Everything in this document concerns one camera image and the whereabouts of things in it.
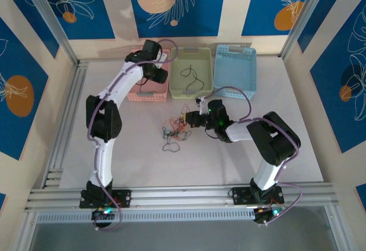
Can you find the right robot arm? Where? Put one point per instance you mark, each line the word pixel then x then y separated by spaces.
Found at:
pixel 274 139

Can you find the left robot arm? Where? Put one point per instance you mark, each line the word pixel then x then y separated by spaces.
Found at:
pixel 104 159

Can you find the green plastic basket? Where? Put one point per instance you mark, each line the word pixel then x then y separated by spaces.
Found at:
pixel 177 62

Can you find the pink plastic basket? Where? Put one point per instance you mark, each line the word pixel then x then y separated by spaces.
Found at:
pixel 134 96

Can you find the blue plastic basket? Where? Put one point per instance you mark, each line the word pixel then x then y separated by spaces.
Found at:
pixel 234 68

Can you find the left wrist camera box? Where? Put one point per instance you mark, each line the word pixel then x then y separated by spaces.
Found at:
pixel 163 57

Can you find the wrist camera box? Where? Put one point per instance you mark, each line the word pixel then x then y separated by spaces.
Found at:
pixel 202 106
pixel 163 57

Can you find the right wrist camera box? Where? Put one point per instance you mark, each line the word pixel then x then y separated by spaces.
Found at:
pixel 202 106

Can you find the aluminium frame cross rail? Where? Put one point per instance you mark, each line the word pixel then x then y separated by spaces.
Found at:
pixel 183 196

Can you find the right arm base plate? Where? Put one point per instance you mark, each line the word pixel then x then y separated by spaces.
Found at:
pixel 240 195

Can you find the aluminium frame side rail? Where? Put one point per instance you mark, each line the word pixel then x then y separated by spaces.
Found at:
pixel 73 96

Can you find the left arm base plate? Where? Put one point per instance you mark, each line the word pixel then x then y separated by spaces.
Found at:
pixel 123 198

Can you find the aluminium frame post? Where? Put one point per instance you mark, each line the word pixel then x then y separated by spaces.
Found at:
pixel 51 18
pixel 306 16

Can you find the aluminium frame leg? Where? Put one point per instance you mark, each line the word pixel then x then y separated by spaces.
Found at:
pixel 337 228
pixel 25 231

